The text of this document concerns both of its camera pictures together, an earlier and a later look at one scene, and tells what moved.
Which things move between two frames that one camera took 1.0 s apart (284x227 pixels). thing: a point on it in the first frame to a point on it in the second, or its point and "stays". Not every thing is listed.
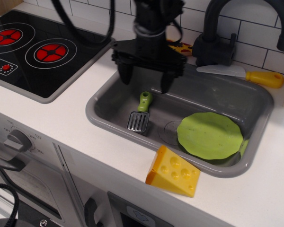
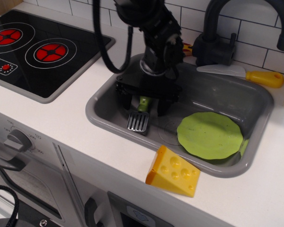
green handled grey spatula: [138, 120] stays
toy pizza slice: [182, 48] stays
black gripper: [149, 49] to [144, 82]
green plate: [211, 135] stays
